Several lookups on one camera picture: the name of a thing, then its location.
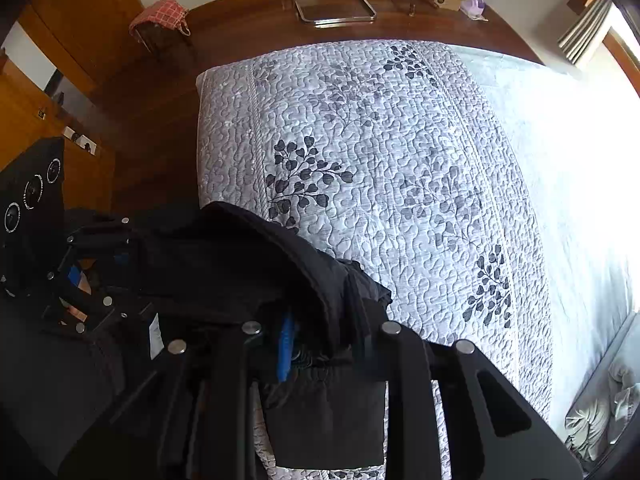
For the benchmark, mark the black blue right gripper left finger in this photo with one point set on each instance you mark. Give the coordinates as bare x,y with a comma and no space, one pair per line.
192,414

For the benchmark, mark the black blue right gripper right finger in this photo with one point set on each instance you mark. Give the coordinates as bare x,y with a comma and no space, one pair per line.
492,431

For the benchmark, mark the black quilted pants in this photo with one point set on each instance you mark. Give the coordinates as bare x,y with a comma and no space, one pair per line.
322,404

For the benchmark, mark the grey folded comforter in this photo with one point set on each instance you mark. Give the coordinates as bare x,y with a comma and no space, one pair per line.
606,405

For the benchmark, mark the wooden cabinet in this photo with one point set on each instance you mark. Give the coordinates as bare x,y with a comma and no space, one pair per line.
59,49

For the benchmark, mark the red checkered stool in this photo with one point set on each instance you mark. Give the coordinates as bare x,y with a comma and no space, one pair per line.
165,14

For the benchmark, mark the light blue bed sheet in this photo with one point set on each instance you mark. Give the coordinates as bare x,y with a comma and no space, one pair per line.
577,144

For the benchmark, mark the purple quilted floral bedspread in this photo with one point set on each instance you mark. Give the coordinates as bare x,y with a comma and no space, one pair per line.
395,154

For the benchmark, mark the grey striped curtain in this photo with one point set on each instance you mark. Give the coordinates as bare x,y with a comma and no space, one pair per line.
588,31

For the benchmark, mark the wooden framed left window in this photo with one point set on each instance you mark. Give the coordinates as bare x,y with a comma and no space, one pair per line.
623,57

